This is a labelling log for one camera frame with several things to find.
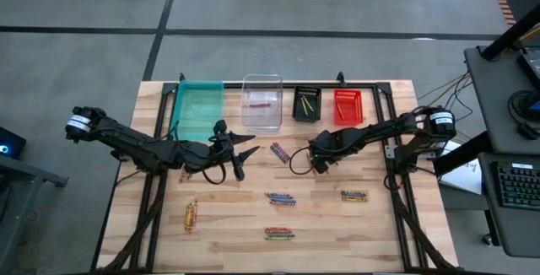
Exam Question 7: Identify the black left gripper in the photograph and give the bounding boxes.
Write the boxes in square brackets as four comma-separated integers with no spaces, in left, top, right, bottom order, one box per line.
[181,118,261,182]

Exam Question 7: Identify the red mesh basket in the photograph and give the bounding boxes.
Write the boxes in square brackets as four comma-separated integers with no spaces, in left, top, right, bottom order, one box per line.
[332,89,365,127]

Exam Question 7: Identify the clear plastic bin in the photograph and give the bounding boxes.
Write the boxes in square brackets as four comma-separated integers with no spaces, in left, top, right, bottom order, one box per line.
[239,73,284,135]

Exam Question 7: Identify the black mesh basket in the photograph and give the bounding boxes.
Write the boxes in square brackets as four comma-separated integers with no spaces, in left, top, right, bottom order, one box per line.
[292,85,323,123]

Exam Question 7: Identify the teal plastic bin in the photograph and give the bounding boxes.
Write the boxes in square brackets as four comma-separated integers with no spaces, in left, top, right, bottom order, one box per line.
[170,79,225,142]

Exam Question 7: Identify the white box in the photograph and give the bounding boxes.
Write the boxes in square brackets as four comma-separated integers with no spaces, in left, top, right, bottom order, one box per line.
[438,137,463,158]

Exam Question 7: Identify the white paper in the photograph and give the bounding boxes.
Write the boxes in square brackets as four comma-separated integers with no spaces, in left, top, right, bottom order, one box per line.
[438,159,484,196]

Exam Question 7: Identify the black keyboard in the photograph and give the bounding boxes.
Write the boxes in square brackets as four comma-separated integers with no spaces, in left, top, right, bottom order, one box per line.
[496,161,540,212]

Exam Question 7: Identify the grey keyboard desk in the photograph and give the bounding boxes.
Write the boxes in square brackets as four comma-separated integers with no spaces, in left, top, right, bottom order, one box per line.
[478,152,540,259]

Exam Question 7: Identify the black pole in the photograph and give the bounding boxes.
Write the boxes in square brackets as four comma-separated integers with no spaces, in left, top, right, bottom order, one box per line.
[480,3,540,62]

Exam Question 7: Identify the grey cart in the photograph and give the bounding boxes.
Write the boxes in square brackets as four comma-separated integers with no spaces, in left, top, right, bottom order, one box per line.
[0,154,69,275]

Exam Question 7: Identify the black laptop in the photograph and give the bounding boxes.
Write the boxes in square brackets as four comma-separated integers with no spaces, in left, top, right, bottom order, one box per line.
[517,49,540,90]

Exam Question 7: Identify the black device blue light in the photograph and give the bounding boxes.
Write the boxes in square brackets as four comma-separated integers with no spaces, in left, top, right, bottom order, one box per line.
[0,126,27,160]

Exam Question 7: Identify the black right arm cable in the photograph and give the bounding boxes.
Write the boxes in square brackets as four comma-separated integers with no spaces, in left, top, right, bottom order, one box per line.
[288,145,316,176]

